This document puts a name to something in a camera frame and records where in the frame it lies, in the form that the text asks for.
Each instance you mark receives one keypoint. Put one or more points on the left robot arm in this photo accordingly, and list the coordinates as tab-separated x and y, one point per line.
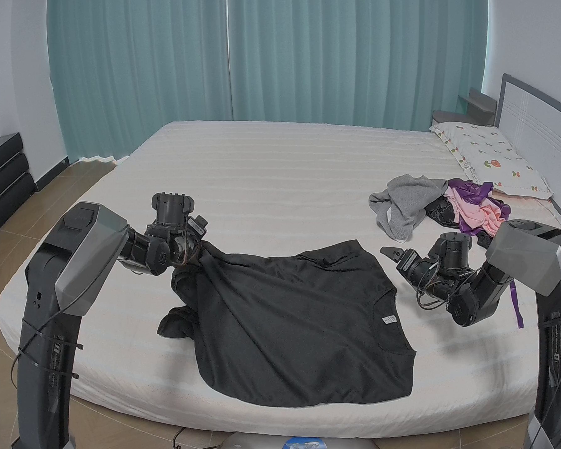
89	241

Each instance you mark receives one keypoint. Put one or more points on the grey bedside table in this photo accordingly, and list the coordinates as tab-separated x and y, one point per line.
477	101

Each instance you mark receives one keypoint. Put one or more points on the blue-green curtain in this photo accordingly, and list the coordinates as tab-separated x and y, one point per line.
355	45
135	63

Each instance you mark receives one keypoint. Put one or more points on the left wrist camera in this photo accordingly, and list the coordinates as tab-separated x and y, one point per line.
197	226

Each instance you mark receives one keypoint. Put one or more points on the grey garment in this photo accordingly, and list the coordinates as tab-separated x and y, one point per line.
406	199

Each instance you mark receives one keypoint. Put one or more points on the pink garment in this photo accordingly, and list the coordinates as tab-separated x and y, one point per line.
472	213

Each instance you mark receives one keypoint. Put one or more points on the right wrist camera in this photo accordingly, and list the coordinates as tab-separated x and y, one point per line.
409	262

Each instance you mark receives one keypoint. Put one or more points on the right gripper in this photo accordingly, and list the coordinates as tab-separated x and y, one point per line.
428	274

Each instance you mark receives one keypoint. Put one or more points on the black lace garment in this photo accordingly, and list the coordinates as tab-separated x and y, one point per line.
442	213

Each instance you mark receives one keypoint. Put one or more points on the black T-shirt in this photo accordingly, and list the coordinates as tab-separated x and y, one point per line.
285	321

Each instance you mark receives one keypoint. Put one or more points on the white printed pillow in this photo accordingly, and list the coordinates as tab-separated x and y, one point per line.
486	152

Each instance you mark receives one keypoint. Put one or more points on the black chest of drawers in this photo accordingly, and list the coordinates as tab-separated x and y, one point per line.
0	180

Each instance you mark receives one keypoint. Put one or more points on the purple garment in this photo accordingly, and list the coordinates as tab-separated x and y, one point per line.
467	187

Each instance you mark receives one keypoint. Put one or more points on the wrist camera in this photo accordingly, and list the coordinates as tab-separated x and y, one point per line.
197	226
409	262

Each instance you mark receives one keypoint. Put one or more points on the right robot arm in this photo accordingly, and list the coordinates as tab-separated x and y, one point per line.
523	255

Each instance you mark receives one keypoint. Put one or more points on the bed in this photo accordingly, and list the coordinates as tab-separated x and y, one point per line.
262	180

